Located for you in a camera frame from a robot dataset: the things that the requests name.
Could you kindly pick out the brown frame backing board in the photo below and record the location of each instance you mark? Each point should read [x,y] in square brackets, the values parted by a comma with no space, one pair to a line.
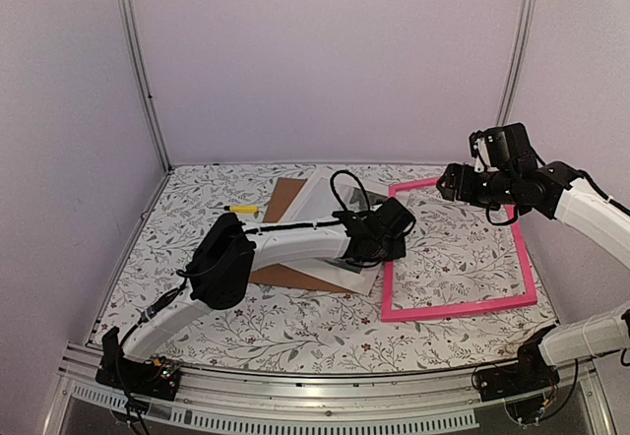
[285,192]

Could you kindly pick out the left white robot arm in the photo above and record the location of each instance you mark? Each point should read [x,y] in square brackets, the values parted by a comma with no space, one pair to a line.
[217,276]

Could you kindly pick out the pink picture frame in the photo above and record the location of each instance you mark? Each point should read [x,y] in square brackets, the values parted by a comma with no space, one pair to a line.
[465,309]

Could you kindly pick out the floral patterned table mat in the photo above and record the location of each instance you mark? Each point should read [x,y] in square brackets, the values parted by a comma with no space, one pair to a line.
[455,254]

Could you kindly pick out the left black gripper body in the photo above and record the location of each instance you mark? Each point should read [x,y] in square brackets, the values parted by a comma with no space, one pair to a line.
[391,250]

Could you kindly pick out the landscape photo with white mat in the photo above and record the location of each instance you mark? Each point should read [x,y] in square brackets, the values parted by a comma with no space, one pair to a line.
[316,201]

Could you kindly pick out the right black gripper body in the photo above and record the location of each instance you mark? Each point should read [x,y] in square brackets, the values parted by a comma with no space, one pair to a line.
[499,190]

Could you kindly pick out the aluminium front rail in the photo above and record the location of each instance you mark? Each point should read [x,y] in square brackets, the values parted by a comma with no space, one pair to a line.
[221,401]

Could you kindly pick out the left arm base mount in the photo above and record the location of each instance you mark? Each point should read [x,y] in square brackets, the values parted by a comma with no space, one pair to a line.
[158,378]

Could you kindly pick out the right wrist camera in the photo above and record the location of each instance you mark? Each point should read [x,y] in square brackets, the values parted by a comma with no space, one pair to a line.
[479,152]

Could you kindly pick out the left aluminium corner post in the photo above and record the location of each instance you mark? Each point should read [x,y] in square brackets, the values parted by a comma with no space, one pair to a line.
[129,23]

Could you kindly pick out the right aluminium corner post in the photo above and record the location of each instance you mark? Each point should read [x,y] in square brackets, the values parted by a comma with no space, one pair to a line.
[516,62]

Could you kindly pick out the yellow handled screwdriver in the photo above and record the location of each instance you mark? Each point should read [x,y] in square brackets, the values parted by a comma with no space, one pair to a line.
[247,210]

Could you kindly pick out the aluminium corner post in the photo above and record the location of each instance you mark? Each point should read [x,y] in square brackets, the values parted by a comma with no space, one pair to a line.
[516,62]
[129,23]

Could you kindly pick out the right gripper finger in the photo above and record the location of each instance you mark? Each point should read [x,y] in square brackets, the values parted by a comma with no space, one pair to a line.
[447,190]
[453,173]

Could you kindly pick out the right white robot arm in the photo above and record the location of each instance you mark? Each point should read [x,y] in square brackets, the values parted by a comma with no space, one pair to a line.
[507,171]

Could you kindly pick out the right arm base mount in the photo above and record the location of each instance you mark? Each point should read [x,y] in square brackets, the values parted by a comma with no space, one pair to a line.
[527,390]

